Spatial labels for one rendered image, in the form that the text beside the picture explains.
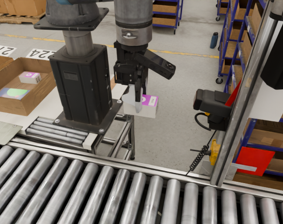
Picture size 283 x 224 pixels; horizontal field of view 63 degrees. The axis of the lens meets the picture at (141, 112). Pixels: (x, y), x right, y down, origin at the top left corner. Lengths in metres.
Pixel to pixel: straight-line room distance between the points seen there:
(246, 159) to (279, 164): 0.72
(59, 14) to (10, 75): 0.76
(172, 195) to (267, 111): 0.41
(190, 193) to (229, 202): 0.13
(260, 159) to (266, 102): 0.24
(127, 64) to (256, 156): 0.52
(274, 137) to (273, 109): 0.69
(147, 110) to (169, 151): 1.30
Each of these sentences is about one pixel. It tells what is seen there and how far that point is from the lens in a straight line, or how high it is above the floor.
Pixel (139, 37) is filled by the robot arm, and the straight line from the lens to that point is 0.57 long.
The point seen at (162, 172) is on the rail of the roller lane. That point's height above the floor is 0.74.
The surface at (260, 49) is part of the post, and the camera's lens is 0.58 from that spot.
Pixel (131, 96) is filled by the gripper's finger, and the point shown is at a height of 1.10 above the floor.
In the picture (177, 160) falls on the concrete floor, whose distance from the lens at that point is 1.92.
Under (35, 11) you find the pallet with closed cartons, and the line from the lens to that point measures 4.88.
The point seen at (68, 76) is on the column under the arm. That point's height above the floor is 1.01.
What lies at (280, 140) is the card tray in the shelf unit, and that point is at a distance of 1.43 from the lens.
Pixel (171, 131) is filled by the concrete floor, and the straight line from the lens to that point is 2.14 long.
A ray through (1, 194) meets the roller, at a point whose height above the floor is 0.75.
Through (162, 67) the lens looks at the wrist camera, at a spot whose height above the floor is 1.19.
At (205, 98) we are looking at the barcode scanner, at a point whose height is 1.09.
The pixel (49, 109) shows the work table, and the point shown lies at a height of 0.75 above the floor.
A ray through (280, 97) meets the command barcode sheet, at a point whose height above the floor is 1.13.
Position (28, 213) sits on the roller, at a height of 0.75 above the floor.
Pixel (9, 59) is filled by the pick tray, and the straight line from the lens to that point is 1.60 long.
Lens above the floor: 1.49
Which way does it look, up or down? 40 degrees down
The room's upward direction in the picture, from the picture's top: straight up
